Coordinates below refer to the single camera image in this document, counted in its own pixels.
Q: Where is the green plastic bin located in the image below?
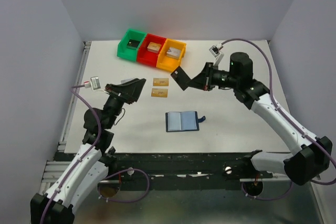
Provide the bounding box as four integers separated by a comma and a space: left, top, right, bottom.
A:
117, 29, 147, 62

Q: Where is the aluminium front extrusion rail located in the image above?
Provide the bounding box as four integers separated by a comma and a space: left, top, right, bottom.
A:
38, 161, 70, 195

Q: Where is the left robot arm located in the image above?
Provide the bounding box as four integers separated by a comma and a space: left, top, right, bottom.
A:
30, 78, 146, 223

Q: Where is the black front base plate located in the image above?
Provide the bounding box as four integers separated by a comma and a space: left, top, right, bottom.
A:
101, 153, 288, 191

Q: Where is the black credit card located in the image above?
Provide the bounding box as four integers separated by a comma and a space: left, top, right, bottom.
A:
171, 66, 191, 91

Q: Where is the red plastic bin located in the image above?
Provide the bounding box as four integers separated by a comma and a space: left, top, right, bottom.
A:
136, 34, 166, 68

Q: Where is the aluminium table edge rail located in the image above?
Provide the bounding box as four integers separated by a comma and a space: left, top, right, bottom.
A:
57, 41, 92, 153

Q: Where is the wooden block in red bin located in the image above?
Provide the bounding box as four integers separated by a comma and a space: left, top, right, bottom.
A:
147, 42, 162, 53

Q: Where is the grey block in yellow bin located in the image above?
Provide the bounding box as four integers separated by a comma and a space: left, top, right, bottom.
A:
166, 47, 181, 59

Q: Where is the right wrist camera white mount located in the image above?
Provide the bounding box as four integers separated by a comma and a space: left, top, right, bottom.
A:
209, 43, 224, 67

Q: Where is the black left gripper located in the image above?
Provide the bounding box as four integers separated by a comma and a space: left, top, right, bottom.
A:
105, 79, 148, 129

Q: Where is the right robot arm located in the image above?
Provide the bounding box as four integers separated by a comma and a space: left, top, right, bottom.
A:
187, 52, 332, 185

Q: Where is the silver credit card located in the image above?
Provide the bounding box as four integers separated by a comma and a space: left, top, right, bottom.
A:
121, 78, 133, 84

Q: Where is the gold credit card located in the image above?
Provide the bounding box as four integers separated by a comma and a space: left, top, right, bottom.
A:
151, 88, 168, 98
153, 78, 169, 87

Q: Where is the black block in green bin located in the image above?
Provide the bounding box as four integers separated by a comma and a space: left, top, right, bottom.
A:
127, 39, 140, 49

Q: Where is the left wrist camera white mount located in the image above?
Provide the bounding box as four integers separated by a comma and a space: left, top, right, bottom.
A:
83, 76, 102, 92

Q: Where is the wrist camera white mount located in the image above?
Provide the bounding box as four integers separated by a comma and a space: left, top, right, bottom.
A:
209, 43, 224, 67
83, 76, 102, 92

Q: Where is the blue leather card holder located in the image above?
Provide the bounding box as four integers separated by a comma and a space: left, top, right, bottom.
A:
165, 111, 206, 132

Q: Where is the yellow plastic bin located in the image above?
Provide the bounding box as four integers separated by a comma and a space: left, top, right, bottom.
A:
155, 38, 186, 72

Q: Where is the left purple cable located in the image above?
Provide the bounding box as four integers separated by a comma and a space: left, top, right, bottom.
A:
39, 84, 102, 224

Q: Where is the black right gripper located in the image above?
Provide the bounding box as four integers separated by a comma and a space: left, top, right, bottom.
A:
185, 63, 238, 92

